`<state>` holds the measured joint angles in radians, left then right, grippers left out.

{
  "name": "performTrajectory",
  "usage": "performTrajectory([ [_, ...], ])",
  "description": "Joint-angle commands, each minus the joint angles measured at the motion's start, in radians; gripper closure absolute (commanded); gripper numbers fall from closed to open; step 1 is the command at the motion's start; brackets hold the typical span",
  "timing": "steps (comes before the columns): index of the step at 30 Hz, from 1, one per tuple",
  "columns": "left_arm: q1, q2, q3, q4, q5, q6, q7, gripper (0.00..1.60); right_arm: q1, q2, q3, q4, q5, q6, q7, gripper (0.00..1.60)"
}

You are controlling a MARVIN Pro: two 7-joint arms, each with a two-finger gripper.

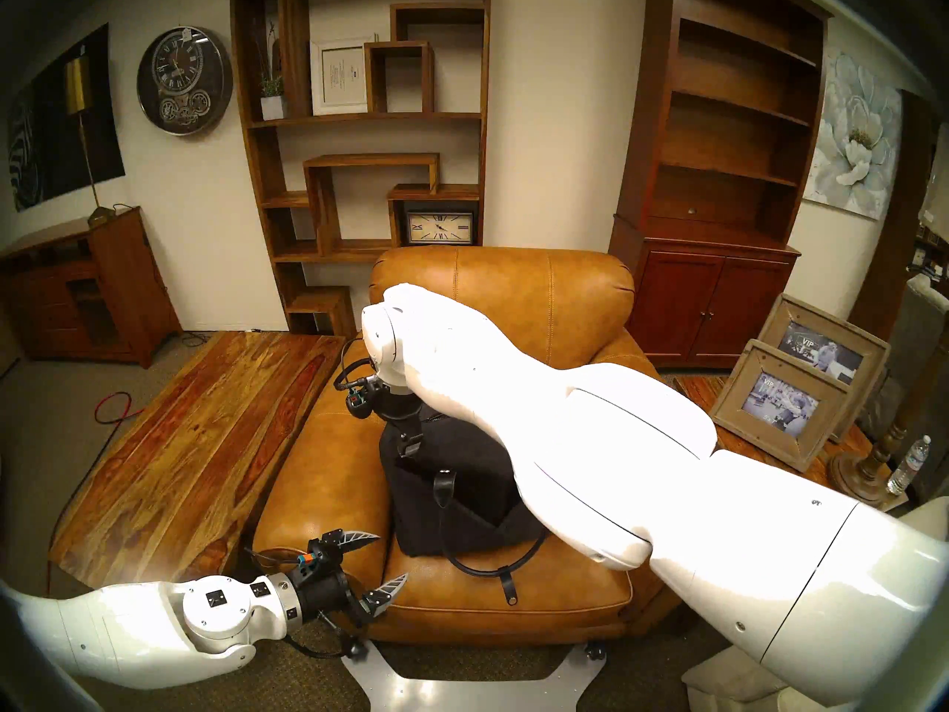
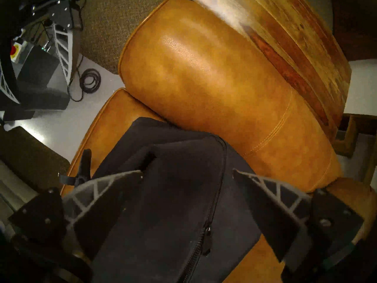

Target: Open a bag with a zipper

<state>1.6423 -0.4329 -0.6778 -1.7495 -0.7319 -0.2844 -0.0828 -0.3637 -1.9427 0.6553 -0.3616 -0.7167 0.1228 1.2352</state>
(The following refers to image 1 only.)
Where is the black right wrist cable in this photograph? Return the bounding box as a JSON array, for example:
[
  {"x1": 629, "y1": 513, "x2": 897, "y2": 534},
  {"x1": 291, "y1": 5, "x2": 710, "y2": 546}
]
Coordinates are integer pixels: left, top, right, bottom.
[{"x1": 334, "y1": 358, "x2": 379, "y2": 392}]

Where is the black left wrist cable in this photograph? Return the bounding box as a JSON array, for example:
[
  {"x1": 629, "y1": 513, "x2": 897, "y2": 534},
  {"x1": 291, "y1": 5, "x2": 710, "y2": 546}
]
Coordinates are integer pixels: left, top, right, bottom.
[{"x1": 245, "y1": 546, "x2": 366, "y2": 659}]

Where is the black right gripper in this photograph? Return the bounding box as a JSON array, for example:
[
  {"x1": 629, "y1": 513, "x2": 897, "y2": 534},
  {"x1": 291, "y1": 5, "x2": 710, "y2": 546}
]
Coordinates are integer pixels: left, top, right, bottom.
[{"x1": 380, "y1": 392, "x2": 426, "y2": 459}]

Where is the wooden side table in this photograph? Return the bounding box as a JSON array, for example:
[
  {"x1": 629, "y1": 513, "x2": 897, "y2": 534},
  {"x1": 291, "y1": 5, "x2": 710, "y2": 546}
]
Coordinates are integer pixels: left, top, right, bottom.
[{"x1": 673, "y1": 373, "x2": 909, "y2": 515}]

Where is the small potted plant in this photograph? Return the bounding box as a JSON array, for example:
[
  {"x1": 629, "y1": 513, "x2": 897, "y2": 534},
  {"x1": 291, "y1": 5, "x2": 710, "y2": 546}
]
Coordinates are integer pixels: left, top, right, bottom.
[{"x1": 252, "y1": 21, "x2": 288, "y2": 122}]

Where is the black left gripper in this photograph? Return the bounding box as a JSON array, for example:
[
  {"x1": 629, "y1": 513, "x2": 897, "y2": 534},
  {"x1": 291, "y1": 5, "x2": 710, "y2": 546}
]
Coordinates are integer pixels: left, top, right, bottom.
[{"x1": 297, "y1": 529, "x2": 410, "y2": 626}]

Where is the small rustic photo frame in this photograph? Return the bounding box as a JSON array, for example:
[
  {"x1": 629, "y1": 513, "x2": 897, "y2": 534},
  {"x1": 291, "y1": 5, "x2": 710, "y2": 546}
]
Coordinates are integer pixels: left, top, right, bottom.
[{"x1": 708, "y1": 338, "x2": 852, "y2": 472}]

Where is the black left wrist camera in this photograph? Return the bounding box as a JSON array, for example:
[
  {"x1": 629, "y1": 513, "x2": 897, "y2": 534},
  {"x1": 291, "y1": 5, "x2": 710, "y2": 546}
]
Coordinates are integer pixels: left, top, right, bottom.
[{"x1": 299, "y1": 538, "x2": 343, "y2": 570}]

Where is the red floor cable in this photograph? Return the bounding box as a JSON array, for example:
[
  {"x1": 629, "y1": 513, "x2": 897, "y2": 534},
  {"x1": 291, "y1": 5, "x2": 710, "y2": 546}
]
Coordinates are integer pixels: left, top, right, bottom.
[{"x1": 46, "y1": 392, "x2": 147, "y2": 600}]

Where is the round black wall clock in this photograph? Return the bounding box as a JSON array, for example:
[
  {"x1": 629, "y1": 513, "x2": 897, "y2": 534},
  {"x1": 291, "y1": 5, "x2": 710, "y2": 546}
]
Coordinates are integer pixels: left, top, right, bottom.
[{"x1": 136, "y1": 26, "x2": 234, "y2": 136}]

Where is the black zebra canvas picture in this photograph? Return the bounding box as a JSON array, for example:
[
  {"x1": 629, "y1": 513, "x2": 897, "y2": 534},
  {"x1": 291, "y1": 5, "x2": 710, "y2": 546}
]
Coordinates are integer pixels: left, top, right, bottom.
[{"x1": 7, "y1": 23, "x2": 125, "y2": 213}]

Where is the open wooden shelf unit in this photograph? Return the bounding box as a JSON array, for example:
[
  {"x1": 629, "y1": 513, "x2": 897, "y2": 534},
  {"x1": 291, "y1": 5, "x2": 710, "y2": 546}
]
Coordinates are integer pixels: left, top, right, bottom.
[{"x1": 230, "y1": 0, "x2": 492, "y2": 340}]

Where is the large rustic photo frame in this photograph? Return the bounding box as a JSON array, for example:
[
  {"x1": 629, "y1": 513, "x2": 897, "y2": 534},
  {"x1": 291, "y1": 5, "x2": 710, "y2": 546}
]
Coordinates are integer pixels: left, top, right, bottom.
[{"x1": 758, "y1": 294, "x2": 890, "y2": 444}]

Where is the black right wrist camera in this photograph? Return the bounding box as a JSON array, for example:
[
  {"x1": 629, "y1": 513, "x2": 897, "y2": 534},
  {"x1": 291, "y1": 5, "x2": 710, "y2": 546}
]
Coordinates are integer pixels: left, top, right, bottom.
[{"x1": 346, "y1": 377, "x2": 383, "y2": 420}]

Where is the rectangular mantel clock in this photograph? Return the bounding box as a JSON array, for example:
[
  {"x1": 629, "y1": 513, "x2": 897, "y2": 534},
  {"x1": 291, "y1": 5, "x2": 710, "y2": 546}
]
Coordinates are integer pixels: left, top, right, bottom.
[{"x1": 404, "y1": 210, "x2": 477, "y2": 246}]

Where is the tan leather armchair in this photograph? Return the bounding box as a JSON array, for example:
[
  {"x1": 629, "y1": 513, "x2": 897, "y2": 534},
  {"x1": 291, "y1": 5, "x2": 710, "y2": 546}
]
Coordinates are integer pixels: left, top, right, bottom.
[{"x1": 252, "y1": 245, "x2": 750, "y2": 648}]

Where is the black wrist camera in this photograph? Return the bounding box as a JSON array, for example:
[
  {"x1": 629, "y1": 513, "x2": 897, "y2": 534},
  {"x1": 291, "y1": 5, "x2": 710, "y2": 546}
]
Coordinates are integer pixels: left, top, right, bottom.
[
  {"x1": 346, "y1": 377, "x2": 383, "y2": 420},
  {"x1": 299, "y1": 538, "x2": 343, "y2": 570}
]

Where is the pale flower painting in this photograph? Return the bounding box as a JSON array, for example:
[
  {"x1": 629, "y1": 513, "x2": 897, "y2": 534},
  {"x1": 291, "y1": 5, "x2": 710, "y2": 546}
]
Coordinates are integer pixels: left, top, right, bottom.
[{"x1": 803, "y1": 47, "x2": 904, "y2": 220}]

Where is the white framed certificate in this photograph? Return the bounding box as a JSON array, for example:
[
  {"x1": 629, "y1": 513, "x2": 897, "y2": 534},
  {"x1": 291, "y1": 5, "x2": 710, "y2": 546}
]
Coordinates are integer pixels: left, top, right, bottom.
[{"x1": 309, "y1": 37, "x2": 375, "y2": 116}]

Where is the wooden plank coffee table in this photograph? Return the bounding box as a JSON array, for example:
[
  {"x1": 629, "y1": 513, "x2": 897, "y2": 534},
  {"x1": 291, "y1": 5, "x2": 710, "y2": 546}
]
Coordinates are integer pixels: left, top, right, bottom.
[{"x1": 48, "y1": 331, "x2": 349, "y2": 593}]

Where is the turned wooden lamp base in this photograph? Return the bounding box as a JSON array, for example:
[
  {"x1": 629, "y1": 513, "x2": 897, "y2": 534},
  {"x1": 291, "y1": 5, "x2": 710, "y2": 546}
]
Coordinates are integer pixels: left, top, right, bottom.
[{"x1": 829, "y1": 332, "x2": 949, "y2": 512}]

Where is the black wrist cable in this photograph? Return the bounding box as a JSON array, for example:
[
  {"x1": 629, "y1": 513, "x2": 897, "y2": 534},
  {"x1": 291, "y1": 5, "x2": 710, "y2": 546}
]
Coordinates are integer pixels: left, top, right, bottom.
[
  {"x1": 245, "y1": 546, "x2": 366, "y2": 659},
  {"x1": 334, "y1": 358, "x2": 379, "y2": 392}
]

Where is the dark wooden bookcase cabinet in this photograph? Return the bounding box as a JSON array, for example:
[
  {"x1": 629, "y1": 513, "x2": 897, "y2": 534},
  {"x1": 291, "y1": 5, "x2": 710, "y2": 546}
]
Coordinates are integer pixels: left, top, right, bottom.
[{"x1": 608, "y1": 0, "x2": 833, "y2": 370}]

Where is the beige upholstered chair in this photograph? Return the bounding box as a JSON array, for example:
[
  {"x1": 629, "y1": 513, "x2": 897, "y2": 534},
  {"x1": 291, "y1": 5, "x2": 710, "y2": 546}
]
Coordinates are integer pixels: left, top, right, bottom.
[{"x1": 681, "y1": 495, "x2": 949, "y2": 712}]

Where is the black zipper handbag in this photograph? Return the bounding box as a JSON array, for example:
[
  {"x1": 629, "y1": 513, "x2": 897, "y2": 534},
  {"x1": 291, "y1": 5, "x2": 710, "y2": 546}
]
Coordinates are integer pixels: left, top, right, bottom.
[{"x1": 378, "y1": 410, "x2": 549, "y2": 607}]

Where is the clear water bottle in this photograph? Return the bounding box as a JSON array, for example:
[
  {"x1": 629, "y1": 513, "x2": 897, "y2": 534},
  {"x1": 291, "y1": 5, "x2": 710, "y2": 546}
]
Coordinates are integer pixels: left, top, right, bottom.
[{"x1": 886, "y1": 435, "x2": 932, "y2": 496}]

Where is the grey wingback chair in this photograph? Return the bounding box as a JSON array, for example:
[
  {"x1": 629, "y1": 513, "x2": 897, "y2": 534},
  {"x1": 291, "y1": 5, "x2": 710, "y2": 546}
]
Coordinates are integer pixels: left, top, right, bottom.
[{"x1": 864, "y1": 273, "x2": 949, "y2": 437}]

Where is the reddish wooden sideboard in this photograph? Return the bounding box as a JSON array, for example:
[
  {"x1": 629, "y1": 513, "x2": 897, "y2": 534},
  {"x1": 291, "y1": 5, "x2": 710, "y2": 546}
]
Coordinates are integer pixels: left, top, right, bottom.
[{"x1": 0, "y1": 206, "x2": 183, "y2": 369}]

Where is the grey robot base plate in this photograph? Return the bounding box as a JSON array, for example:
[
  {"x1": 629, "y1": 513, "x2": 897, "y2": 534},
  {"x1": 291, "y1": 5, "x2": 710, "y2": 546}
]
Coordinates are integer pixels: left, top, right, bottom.
[{"x1": 341, "y1": 640, "x2": 607, "y2": 712}]

